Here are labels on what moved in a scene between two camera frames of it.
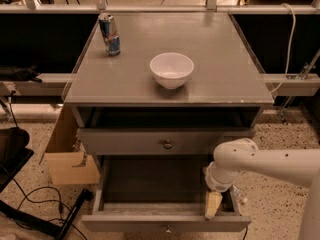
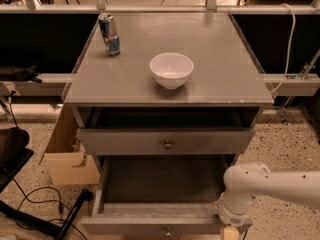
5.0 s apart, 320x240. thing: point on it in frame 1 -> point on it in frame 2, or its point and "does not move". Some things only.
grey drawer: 159,194 does not move
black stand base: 62,230 does not move
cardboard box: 66,161 does not move
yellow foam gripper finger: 212,203 -> 231,233
